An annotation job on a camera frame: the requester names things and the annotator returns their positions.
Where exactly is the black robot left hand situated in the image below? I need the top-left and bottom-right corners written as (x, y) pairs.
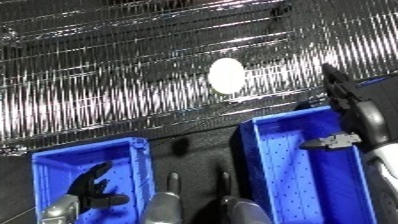
top-left (65, 160), bottom-right (132, 214)

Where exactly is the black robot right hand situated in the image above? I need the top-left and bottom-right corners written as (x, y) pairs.
top-left (300, 63), bottom-right (393, 153)

